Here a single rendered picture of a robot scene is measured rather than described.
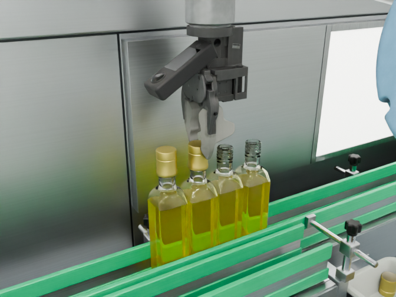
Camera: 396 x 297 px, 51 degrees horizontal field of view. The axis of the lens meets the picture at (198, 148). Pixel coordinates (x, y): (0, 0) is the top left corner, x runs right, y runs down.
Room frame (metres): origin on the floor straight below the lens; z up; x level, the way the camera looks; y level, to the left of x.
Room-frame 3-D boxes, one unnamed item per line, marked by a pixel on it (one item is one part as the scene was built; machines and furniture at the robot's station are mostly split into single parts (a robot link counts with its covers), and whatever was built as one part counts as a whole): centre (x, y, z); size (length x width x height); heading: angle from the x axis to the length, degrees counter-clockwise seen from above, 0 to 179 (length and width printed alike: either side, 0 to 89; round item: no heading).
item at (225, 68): (0.66, -0.02, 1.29); 0.09 x 0.08 x 0.12; 119
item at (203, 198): (0.65, 0.00, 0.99); 0.06 x 0.06 x 0.21; 29
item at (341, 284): (0.68, -0.26, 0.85); 0.09 x 0.04 x 0.07; 30
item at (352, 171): (0.96, -0.38, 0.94); 0.07 x 0.04 x 0.13; 30
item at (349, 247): (0.66, -0.27, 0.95); 0.17 x 0.03 x 0.12; 30
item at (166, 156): (0.63, 0.05, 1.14); 0.04 x 0.04 x 0.04
